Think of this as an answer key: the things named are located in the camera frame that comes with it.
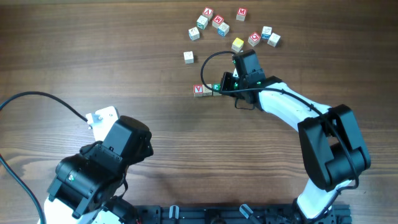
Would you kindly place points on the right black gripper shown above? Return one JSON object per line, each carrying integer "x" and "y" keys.
{"x": 227, "y": 78}

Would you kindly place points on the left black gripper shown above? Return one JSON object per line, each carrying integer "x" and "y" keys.
{"x": 146, "y": 151}

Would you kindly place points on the green E letter block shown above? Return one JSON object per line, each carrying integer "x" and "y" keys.
{"x": 216, "y": 89}

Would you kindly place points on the yellow K letter block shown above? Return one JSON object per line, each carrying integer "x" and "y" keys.
{"x": 207, "y": 91}

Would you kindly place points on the red V letter block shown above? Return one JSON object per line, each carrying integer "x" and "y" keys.
{"x": 197, "y": 90}

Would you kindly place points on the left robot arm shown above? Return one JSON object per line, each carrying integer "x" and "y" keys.
{"x": 85, "y": 185}

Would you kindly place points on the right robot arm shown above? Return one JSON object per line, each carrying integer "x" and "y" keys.
{"x": 333, "y": 149}

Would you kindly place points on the yellow W letter block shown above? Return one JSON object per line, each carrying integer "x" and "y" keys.
{"x": 237, "y": 44}

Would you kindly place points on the lone plain wooden block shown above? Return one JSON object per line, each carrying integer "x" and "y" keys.
{"x": 188, "y": 57}

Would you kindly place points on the red Q letter block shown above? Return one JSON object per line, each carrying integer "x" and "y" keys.
{"x": 254, "y": 39}

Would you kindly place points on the blue edged picture block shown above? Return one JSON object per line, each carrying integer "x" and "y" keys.
{"x": 223, "y": 29}

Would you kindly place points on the plain block beside V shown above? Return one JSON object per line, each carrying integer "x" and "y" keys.
{"x": 194, "y": 33}

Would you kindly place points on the rightmost plain wooden block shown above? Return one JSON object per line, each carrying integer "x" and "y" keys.
{"x": 273, "y": 39}

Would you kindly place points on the blue sided picture block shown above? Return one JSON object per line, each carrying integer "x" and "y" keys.
{"x": 266, "y": 32}

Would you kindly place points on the red W letter block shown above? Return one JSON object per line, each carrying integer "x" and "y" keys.
{"x": 217, "y": 21}

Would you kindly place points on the teal edged picture block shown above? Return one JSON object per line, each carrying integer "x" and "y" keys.
{"x": 202, "y": 22}

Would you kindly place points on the red M letter block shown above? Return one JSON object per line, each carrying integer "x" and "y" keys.
{"x": 241, "y": 14}

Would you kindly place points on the red A letter block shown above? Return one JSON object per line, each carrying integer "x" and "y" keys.
{"x": 208, "y": 13}

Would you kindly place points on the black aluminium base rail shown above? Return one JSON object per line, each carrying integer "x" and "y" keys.
{"x": 269, "y": 214}

